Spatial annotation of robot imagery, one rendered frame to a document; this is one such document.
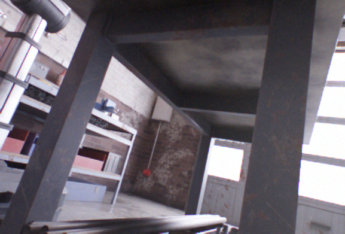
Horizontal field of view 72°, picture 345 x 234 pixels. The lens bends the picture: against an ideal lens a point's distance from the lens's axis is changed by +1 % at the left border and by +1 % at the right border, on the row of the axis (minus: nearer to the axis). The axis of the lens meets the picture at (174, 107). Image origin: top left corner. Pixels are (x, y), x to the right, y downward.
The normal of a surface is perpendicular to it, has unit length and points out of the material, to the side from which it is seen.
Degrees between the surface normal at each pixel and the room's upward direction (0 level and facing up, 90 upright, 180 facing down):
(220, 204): 90
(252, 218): 90
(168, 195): 90
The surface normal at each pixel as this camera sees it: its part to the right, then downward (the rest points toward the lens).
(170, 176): -0.41, -0.36
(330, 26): -0.24, 0.93
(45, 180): 0.88, 0.08
